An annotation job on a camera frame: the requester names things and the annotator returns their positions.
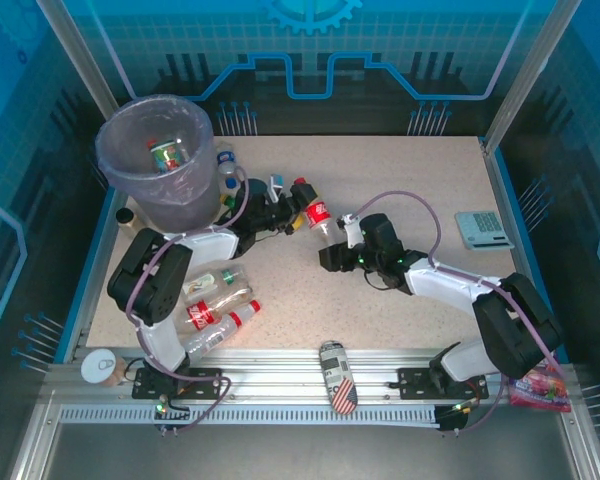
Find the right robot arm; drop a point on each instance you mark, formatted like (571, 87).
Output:
(515, 320)

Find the cola bottle brown residue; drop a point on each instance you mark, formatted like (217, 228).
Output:
(200, 315)

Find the clear bottle green cap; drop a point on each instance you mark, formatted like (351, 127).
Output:
(210, 282)

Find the grey calculator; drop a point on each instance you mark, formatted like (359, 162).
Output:
(485, 227)

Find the aluminium rail frame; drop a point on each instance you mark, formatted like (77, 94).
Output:
(280, 367)

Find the brown jar black lid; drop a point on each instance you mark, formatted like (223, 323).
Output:
(127, 222)

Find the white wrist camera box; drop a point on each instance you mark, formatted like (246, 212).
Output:
(277, 186)
(351, 231)

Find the newspaper print flag pouch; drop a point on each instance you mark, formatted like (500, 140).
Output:
(337, 375)

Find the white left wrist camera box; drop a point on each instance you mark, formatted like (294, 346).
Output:
(277, 186)

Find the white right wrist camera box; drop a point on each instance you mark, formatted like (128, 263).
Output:
(351, 231)

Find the aluminium frame post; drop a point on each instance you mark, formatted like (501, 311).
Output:
(527, 75)
(87, 55)

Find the white label bottle red cap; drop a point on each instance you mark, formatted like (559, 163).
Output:
(215, 332)

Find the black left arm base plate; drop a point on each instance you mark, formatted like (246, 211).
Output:
(200, 387)

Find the pink candy bag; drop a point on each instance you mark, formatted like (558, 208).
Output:
(540, 392)

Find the cola bottle red cap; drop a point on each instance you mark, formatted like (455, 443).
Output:
(320, 215)

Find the bin with plastic liner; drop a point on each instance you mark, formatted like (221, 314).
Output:
(145, 190)

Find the clear bottle blue cap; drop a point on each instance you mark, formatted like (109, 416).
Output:
(225, 157)

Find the tin can white lid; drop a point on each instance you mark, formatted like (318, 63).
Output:
(97, 365)

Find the black controller board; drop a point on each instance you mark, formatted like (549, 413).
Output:
(172, 415)
(452, 420)

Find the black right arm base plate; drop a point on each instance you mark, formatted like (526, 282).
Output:
(412, 382)

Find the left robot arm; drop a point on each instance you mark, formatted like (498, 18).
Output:
(150, 280)

